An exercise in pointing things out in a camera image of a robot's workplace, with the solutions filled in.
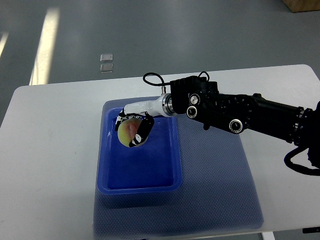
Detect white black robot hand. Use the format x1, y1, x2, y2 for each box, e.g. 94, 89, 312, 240
115, 93, 174, 147

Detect yellow red peach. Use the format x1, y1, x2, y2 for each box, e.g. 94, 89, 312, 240
117, 118, 148, 148

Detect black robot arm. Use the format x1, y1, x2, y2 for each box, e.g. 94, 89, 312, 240
115, 71, 320, 168

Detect lower metal floor plate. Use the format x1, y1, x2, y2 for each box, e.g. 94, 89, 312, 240
100, 63, 114, 73

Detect metal floor plate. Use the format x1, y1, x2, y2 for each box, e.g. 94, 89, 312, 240
100, 53, 113, 63
100, 63, 114, 73

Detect upper metal floor plate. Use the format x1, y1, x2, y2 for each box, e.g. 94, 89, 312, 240
100, 53, 113, 63

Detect blue plastic tray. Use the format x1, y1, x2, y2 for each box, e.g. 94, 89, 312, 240
96, 106, 183, 196

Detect blue-grey textured mat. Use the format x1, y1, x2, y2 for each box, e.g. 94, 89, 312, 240
93, 98, 264, 240

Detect white table leg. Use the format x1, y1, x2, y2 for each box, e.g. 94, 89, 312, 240
261, 231, 275, 240

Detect brown wooden box corner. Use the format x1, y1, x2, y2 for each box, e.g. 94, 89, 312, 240
282, 0, 320, 13

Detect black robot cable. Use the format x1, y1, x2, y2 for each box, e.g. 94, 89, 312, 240
283, 146, 320, 176

